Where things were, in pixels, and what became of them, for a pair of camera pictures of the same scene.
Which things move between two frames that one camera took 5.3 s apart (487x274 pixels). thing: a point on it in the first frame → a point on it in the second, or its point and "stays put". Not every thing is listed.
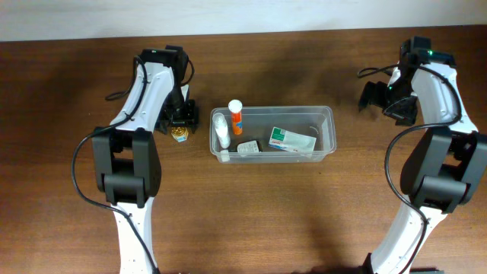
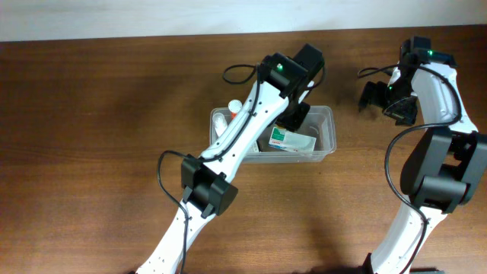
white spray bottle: x=221 y=129 stays put
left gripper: x=192 y=118 → x=294 y=121
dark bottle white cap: x=249 y=147 stays put
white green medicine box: x=290 y=140 stays put
